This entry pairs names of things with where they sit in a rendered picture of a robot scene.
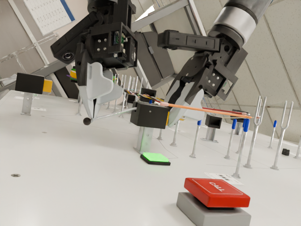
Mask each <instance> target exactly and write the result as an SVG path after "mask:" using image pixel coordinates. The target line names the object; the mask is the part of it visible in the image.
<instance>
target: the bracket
mask: <svg viewBox="0 0 301 226"><path fill-rule="evenodd" d="M153 130H154V128H150V127H142V126H141V127H140V130H139V135H138V142H137V147H133V148H134V149H135V150H136V151H137V152H139V153H140V154H143V153H144V152H147V153H151V152H150V147H151V141H152V135H153Z"/></svg>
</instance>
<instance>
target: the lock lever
mask: <svg viewBox="0 0 301 226"><path fill-rule="evenodd" d="M136 109H137V107H134V108H130V109H126V110H123V111H119V112H116V113H111V114H108V115H104V116H100V117H96V118H95V119H92V118H91V123H92V122H93V121H96V120H100V119H103V118H107V117H111V116H115V115H118V114H122V113H126V112H129V111H132V110H136Z"/></svg>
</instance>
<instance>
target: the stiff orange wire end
mask: <svg viewBox="0 0 301 226"><path fill-rule="evenodd" d="M155 104H160V105H161V106H171V107H177V108H183V109H191V110H197V111H204V112H210V113H218V114H224V115H230V116H236V117H244V118H252V117H251V116H247V115H240V114H234V113H226V112H220V111H214V110H208V109H200V108H194V107H188V106H182V105H176V104H169V103H166V102H160V103H158V102H155Z"/></svg>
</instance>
